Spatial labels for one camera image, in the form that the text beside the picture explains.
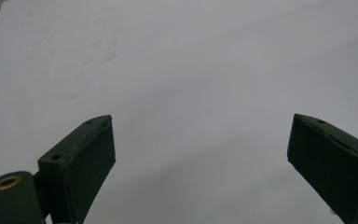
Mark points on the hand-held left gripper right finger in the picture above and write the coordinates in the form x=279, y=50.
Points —
x=335, y=168

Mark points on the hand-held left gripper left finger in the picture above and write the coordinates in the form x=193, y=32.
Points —
x=77, y=169

